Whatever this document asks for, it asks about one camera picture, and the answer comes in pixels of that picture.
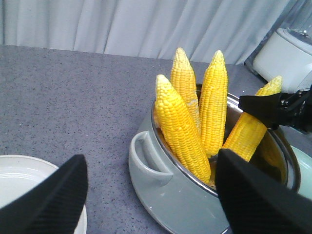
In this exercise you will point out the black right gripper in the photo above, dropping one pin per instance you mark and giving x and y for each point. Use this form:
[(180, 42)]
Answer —
[(286, 109)]

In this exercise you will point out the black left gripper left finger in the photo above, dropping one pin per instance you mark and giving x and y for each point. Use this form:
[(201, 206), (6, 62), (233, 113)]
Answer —
[(53, 202)]

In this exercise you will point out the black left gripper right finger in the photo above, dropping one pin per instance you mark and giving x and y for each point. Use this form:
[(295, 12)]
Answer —
[(254, 203)]

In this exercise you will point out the yellow corn cob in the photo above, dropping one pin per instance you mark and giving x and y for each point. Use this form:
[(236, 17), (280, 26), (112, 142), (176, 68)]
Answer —
[(213, 104), (179, 129), (248, 130)]

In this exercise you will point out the pale worn corn cob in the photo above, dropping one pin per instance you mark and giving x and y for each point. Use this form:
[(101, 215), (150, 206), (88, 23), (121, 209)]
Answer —
[(183, 80)]

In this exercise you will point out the white round plate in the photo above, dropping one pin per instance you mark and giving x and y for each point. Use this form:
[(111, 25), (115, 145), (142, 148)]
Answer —
[(22, 175)]

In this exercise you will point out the light green round plate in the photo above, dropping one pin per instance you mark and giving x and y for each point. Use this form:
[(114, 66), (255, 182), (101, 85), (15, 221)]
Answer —
[(305, 165)]

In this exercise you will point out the white blender appliance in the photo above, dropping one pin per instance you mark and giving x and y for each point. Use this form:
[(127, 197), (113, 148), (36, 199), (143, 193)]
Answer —
[(288, 52)]

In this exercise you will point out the sage green electric cooker pot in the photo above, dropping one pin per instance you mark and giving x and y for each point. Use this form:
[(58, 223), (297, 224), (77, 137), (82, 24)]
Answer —
[(178, 200)]

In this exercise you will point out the grey pleated curtain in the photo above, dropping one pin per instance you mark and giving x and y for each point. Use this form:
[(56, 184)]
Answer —
[(144, 28)]

